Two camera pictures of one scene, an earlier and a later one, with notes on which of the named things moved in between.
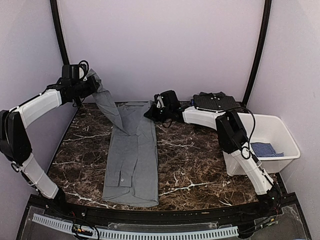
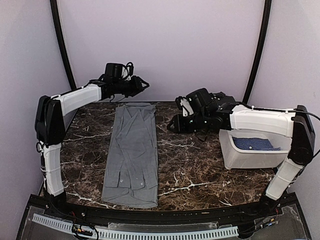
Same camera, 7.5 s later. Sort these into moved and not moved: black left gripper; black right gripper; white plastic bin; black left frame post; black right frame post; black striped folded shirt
Moved: black left gripper; black right gripper
Not moved: white plastic bin; black striped folded shirt; black left frame post; black right frame post
